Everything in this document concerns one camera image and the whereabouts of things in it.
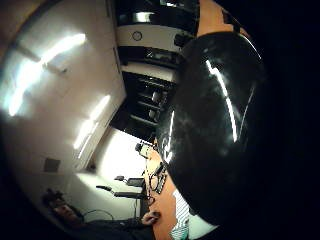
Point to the teal striped white cloth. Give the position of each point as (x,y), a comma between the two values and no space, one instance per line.
(182,216)

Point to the long ceiling light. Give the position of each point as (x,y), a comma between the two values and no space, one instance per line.
(18,96)
(63,46)
(90,121)

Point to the round wall clock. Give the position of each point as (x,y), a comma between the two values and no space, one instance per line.
(137,35)

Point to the the person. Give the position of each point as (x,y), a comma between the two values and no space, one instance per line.
(100,228)

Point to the black office chair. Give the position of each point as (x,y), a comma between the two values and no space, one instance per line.
(121,194)
(132,181)

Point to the black glossy bowl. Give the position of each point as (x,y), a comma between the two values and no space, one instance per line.
(206,133)

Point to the dark shelving unit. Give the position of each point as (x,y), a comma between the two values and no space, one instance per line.
(146,103)

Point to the square ceiling vent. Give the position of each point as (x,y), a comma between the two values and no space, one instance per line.
(52,165)

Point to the black keyboard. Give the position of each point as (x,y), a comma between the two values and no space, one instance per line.
(159,180)

